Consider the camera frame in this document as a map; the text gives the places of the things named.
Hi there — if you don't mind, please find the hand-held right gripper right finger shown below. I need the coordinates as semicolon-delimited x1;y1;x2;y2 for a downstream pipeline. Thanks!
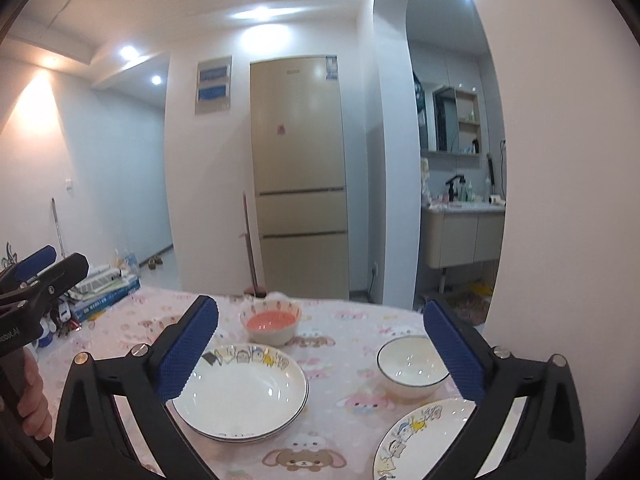
422;299;588;480

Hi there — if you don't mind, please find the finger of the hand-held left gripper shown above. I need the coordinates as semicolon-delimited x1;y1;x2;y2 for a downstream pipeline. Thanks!
0;253;90;312
0;245;58;292

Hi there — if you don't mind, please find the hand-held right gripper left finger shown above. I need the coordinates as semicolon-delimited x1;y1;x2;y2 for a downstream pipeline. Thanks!
52;295;221;480

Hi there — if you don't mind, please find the white bowl with dark rim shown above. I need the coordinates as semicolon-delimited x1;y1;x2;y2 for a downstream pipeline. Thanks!
376;335;454;401

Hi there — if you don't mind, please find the white cartoon print plate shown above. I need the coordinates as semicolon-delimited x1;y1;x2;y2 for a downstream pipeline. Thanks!
372;398;482;480
171;342;309;444

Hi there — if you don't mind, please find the pink strawberry print bowl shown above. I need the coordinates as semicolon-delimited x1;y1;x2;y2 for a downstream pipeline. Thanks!
239;300;302;347

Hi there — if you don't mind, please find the person's left hand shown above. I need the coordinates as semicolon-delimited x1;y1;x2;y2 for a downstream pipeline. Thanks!
19;350;54;441

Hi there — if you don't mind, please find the stack of books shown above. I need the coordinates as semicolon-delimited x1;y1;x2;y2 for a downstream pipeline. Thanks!
69;265;141;324

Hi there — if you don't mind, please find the patterned floor mat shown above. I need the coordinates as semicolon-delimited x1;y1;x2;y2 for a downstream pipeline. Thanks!
444;287;494;326

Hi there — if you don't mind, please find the pack of plastic bottles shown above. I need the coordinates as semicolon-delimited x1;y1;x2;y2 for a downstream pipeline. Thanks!
112;247;141;282

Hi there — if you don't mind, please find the pink cartoon printed tablecloth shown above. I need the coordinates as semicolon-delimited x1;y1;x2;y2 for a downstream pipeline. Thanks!
35;285;526;480

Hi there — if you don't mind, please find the beige vanity cabinet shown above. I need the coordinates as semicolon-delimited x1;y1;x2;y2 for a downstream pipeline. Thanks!
420;202;506;269

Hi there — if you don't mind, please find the red broom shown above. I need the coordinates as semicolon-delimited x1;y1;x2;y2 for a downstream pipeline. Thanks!
242;190;262;291

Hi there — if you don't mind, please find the beige refrigerator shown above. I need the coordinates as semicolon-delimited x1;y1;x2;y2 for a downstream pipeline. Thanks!
249;55;350;301

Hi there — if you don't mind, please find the mirror cabinet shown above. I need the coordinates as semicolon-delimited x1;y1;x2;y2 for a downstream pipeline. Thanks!
432;84;482;156

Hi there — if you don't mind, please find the dark hanging cloth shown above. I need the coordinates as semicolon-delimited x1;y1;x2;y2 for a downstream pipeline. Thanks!
413;72;429;149

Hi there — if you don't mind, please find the metal handled mop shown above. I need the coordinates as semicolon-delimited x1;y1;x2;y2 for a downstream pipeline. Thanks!
50;198;66;257

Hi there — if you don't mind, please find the wall electrical panel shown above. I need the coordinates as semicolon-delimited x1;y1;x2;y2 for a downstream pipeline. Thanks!
194;56;234;117

